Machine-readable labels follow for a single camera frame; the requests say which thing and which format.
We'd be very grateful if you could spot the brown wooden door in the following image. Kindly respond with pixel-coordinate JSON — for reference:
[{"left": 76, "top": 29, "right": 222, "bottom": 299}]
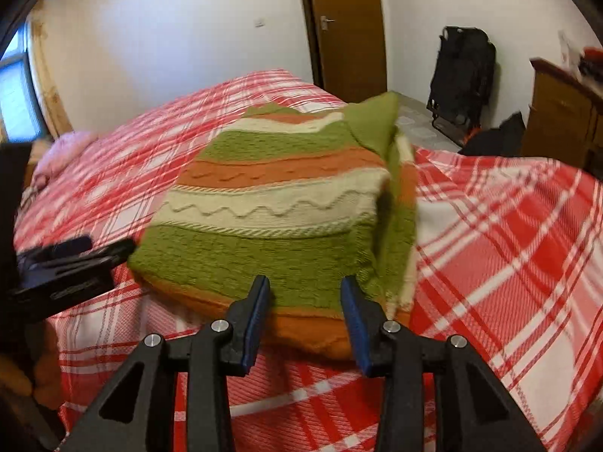
[{"left": 303, "top": 0, "right": 387, "bottom": 102}]

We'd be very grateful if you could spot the window with dark frame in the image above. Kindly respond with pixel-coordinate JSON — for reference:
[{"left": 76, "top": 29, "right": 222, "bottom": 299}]
[{"left": 0, "top": 24, "right": 50, "bottom": 143}]

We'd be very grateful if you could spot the green striped knit sweater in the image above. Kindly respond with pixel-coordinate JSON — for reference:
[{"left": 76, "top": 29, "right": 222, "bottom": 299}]
[{"left": 128, "top": 92, "right": 417, "bottom": 360}]

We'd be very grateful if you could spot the brown wooden dresser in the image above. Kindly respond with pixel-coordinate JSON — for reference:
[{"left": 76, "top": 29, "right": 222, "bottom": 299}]
[{"left": 520, "top": 58, "right": 602, "bottom": 180}]

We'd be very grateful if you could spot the pink pillow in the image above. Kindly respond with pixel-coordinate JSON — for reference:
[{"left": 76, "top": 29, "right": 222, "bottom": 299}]
[{"left": 31, "top": 131, "right": 99, "bottom": 189}]

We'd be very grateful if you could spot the black folded trolley bag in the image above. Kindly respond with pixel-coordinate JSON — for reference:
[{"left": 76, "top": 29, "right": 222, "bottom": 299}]
[{"left": 426, "top": 26, "right": 496, "bottom": 146}]

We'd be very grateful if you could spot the person's left hand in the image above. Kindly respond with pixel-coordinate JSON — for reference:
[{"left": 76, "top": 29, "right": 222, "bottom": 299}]
[{"left": 0, "top": 321, "right": 64, "bottom": 410}]

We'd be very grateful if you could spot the red plaid bed sheet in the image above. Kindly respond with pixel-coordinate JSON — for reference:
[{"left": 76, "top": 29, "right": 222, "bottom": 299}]
[{"left": 15, "top": 69, "right": 602, "bottom": 451}]

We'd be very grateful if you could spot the black bag on floor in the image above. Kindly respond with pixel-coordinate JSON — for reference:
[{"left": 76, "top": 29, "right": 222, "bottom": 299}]
[{"left": 459, "top": 111, "right": 525, "bottom": 157}]

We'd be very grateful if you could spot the beige patterned curtain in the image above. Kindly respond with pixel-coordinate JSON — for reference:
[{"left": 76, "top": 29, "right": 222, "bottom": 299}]
[{"left": 26, "top": 3, "right": 73, "bottom": 139}]

